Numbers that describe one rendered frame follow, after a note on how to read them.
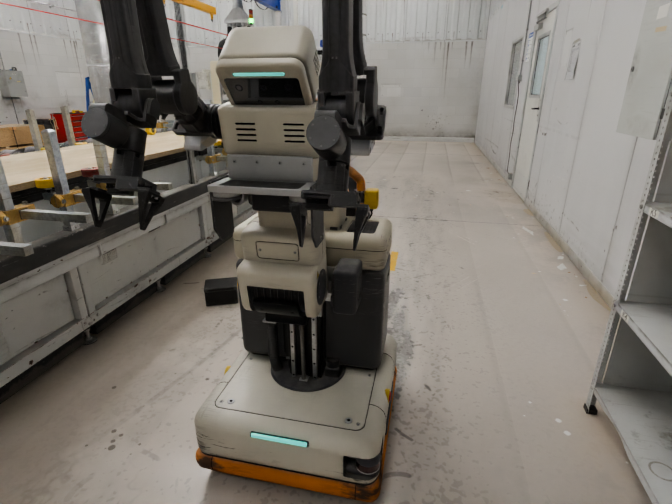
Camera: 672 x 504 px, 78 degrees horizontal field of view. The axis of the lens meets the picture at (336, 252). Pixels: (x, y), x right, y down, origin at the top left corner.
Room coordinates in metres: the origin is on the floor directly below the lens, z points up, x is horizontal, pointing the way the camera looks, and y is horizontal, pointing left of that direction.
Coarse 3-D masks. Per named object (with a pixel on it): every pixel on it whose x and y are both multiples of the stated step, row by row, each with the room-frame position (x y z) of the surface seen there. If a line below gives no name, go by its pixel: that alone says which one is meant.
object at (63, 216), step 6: (24, 210) 1.46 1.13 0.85; (30, 210) 1.46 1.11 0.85; (36, 210) 1.46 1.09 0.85; (42, 210) 1.46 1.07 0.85; (48, 210) 1.46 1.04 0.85; (24, 216) 1.45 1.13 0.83; (30, 216) 1.45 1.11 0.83; (36, 216) 1.44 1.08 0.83; (42, 216) 1.44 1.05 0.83; (48, 216) 1.43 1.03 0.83; (54, 216) 1.43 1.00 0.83; (60, 216) 1.42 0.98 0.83; (66, 216) 1.42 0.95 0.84; (72, 216) 1.41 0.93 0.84; (78, 216) 1.40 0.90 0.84; (84, 216) 1.40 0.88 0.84; (90, 216) 1.42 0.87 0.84; (78, 222) 1.41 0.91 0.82; (84, 222) 1.40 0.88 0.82
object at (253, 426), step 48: (240, 384) 1.20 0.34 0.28; (288, 384) 1.22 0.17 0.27; (336, 384) 1.20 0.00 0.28; (384, 384) 1.22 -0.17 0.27; (240, 432) 1.01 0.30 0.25; (288, 432) 0.99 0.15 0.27; (336, 432) 0.98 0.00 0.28; (384, 432) 1.07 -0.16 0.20; (288, 480) 0.97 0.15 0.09; (336, 480) 0.95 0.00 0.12
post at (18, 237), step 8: (0, 160) 1.45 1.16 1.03; (0, 168) 1.44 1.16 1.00; (0, 176) 1.43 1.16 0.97; (0, 184) 1.43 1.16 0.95; (0, 192) 1.42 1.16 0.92; (8, 192) 1.45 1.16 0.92; (0, 200) 1.42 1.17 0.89; (8, 200) 1.44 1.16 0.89; (0, 208) 1.42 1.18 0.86; (8, 208) 1.43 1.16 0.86; (16, 224) 1.44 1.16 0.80; (8, 232) 1.42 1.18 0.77; (16, 232) 1.43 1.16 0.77; (8, 240) 1.42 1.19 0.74; (16, 240) 1.42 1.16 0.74
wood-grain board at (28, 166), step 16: (160, 144) 3.01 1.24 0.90; (176, 144) 3.01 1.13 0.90; (16, 160) 2.27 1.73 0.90; (32, 160) 2.27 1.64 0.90; (64, 160) 2.27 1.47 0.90; (80, 160) 2.27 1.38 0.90; (144, 160) 2.44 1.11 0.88; (16, 176) 1.82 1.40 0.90; (32, 176) 1.82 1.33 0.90; (48, 176) 1.82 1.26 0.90
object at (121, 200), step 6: (54, 192) 1.74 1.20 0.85; (48, 198) 1.73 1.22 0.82; (78, 198) 1.70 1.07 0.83; (84, 198) 1.69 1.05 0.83; (96, 198) 1.68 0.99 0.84; (114, 198) 1.66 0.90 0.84; (120, 198) 1.65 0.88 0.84; (126, 198) 1.65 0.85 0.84; (132, 198) 1.64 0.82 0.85; (120, 204) 1.66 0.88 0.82; (126, 204) 1.65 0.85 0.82; (132, 204) 1.64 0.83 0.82
